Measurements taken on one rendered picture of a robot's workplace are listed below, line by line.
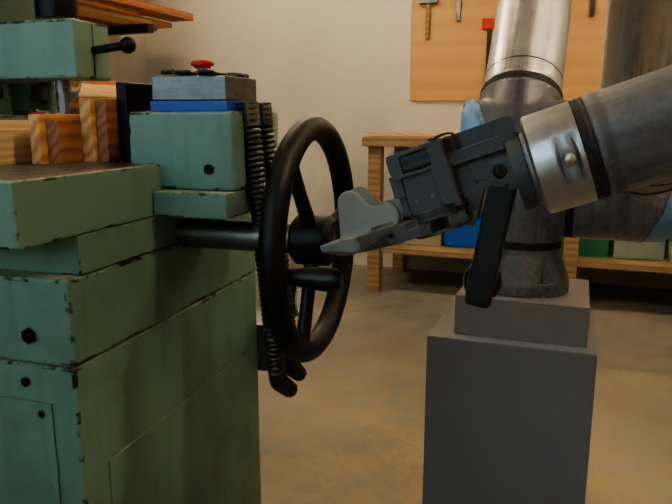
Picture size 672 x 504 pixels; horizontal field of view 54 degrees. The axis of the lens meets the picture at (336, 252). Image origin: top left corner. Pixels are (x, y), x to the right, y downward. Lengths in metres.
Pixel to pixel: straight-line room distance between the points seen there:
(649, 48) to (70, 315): 0.91
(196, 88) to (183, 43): 4.02
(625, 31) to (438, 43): 2.99
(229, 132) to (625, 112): 0.41
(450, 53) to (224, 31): 1.52
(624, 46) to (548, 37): 0.39
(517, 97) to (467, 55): 3.35
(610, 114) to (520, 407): 0.79
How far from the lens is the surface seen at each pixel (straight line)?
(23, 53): 0.93
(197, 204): 0.76
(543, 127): 0.58
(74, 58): 0.88
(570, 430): 1.29
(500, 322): 1.26
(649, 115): 0.58
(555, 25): 0.81
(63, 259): 0.70
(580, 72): 4.01
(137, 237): 0.77
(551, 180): 0.58
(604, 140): 0.57
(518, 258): 1.27
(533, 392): 1.27
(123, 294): 0.76
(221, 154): 0.76
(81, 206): 0.69
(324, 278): 0.65
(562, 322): 1.25
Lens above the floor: 0.95
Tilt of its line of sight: 12 degrees down
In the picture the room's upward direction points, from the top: straight up
